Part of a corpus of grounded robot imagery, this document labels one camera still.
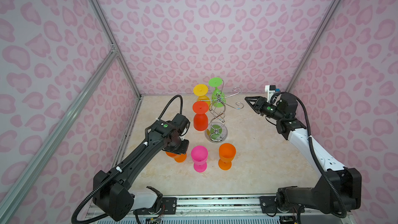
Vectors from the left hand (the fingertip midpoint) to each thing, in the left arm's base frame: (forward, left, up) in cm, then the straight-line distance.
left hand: (183, 148), depth 76 cm
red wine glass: (+11, -9, +8) cm, 17 cm away
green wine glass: (+18, -17, +18) cm, 31 cm away
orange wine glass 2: (-3, +3, -3) cm, 5 cm away
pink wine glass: (-1, -8, -6) cm, 10 cm away
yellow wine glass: (+22, -10, +18) cm, 30 cm away
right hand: (+17, -32, +17) cm, 40 cm away
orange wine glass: (-2, -22, -2) cm, 22 cm away
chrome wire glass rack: (+17, -18, -13) cm, 28 cm away
